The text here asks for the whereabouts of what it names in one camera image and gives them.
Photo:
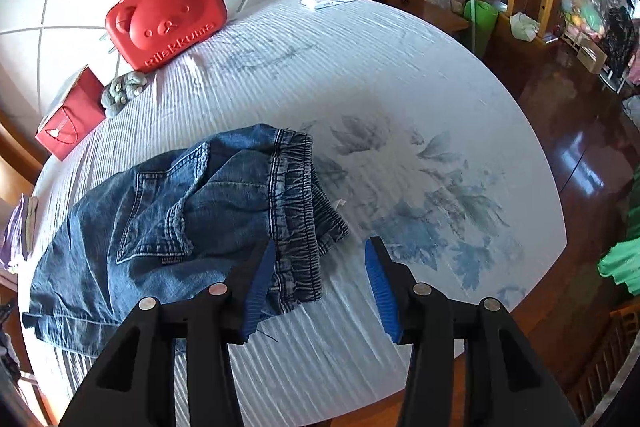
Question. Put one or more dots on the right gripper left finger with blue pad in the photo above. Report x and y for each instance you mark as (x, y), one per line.
(132, 383)

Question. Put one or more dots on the dark blue denim jeans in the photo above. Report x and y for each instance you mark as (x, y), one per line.
(179, 222)

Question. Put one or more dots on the white blue floral bedsheet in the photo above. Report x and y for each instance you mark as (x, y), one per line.
(415, 141)

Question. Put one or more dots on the green plastic bag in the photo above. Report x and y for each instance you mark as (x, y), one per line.
(622, 260)

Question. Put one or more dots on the purple green folded cloth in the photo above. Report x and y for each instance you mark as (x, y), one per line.
(17, 232)

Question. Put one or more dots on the grey plush toy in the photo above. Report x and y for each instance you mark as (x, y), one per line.
(122, 90)

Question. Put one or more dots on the red paper shopping bag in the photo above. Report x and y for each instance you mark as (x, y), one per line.
(72, 115)

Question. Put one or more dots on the white packet on bed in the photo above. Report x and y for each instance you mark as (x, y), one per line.
(316, 5)

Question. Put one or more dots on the red bear suitcase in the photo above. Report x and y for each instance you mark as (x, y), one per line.
(150, 33)

